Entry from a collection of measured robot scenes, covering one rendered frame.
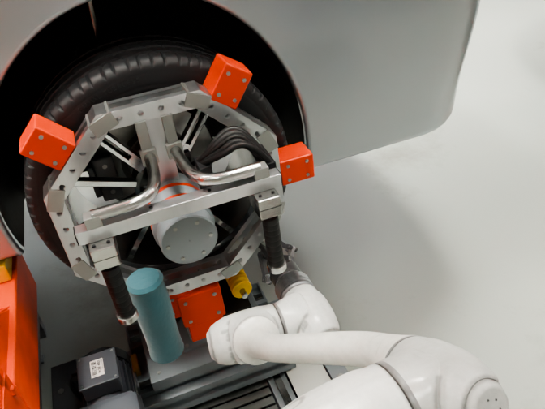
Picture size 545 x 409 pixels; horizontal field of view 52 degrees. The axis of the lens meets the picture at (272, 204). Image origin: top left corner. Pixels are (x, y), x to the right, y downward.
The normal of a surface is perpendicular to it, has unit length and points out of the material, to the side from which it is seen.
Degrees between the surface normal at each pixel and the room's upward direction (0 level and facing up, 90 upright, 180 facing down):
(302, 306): 4
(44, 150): 90
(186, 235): 90
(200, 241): 90
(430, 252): 0
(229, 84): 90
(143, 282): 0
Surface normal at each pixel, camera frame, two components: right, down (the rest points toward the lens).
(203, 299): 0.35, 0.52
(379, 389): 0.04, -0.82
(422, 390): -0.05, -0.53
